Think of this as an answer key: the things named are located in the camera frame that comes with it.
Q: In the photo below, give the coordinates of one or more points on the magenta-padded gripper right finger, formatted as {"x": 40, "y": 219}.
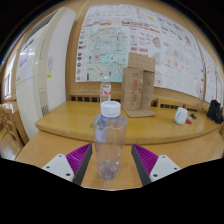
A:
{"x": 146, "y": 160}

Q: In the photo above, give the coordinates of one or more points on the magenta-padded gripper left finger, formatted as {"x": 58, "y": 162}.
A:
{"x": 77, "y": 160}

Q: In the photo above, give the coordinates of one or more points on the clear white-capped water bottle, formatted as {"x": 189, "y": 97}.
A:
{"x": 110, "y": 140}

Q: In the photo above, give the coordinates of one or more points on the white mug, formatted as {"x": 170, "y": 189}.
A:
{"x": 181, "y": 115}

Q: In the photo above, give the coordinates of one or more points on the flat round red coaster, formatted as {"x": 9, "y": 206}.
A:
{"x": 189, "y": 121}

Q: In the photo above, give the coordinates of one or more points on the small clear labelled bottle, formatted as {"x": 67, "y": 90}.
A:
{"x": 105, "y": 90}

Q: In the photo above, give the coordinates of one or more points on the wooden chair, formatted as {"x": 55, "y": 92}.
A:
{"x": 8, "y": 128}

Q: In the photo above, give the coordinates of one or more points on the brown cardboard box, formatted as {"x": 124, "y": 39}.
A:
{"x": 137, "y": 85}

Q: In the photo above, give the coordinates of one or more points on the black bag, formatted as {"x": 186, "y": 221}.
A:
{"x": 215, "y": 111}

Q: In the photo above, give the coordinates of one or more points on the large wall map poster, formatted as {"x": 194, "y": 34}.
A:
{"x": 140, "y": 36}

